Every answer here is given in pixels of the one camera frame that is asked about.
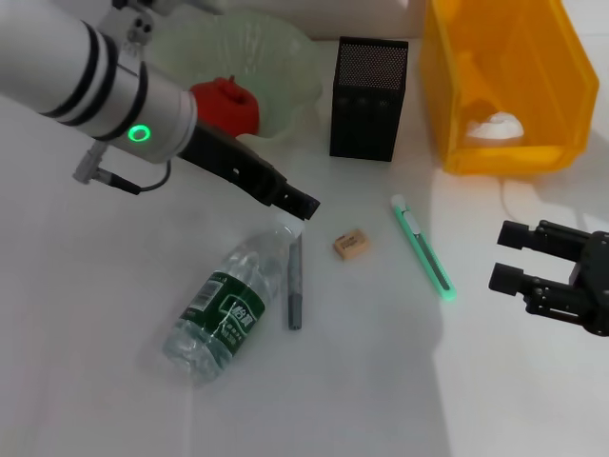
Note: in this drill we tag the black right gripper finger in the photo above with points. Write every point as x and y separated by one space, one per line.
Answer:
506 278
514 235

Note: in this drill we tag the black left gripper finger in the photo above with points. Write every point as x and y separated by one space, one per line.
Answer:
297 202

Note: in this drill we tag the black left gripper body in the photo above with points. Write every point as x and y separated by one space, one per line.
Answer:
223 157

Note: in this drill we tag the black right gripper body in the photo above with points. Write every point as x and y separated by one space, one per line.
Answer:
597 285

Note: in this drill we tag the red orange fruit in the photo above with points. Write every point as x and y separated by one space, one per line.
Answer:
228 109

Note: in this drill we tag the tan rubber eraser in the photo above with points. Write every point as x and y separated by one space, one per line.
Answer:
352 245

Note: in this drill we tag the grey glitter pen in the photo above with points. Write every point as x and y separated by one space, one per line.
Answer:
295 285

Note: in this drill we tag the green utility knife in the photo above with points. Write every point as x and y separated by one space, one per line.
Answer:
423 247

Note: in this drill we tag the white paper ball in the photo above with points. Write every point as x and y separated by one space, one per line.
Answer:
495 126

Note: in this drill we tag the green label water bottle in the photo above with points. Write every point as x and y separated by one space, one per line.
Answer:
228 304

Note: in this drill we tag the black mesh pen holder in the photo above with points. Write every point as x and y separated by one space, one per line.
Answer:
364 119

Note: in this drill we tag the green glass fruit plate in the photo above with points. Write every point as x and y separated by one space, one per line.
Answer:
271 57

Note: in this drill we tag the yellow plastic bin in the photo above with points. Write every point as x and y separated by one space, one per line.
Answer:
523 159

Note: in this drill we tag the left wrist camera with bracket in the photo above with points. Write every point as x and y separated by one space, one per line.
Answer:
135 28

